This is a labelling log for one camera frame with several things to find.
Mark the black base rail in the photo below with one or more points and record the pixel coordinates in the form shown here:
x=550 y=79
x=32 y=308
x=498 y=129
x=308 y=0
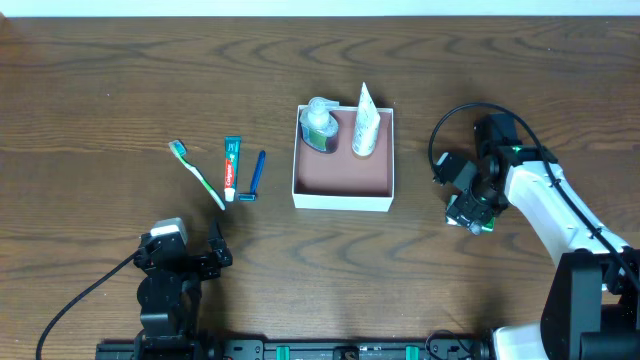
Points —
x=446 y=348

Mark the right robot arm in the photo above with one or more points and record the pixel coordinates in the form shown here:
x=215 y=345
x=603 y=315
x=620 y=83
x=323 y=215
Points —
x=592 y=309

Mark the Colgate toothpaste tube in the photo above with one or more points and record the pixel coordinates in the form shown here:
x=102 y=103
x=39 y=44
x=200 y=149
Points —
x=232 y=150

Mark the green white toothbrush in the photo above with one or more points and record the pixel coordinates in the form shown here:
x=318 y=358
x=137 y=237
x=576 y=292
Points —
x=179 y=150

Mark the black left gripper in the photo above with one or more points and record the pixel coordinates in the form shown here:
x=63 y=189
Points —
x=185 y=261

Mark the clear pump sanitizer bottle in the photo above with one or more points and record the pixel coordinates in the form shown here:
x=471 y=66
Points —
x=319 y=128

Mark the white square cardboard box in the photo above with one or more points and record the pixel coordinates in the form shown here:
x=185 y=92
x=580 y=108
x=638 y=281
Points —
x=341 y=180

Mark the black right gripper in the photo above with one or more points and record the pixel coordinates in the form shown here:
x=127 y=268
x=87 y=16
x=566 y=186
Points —
x=465 y=214

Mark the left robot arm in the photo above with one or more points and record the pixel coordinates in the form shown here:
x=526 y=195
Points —
x=170 y=294

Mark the white lotion tube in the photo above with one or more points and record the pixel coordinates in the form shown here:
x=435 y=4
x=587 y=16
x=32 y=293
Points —
x=366 y=125

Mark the blue disposable razor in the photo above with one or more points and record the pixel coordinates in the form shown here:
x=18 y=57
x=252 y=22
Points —
x=251 y=195

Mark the green soap bar pack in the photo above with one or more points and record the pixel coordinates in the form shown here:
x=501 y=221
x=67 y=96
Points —
x=465 y=211

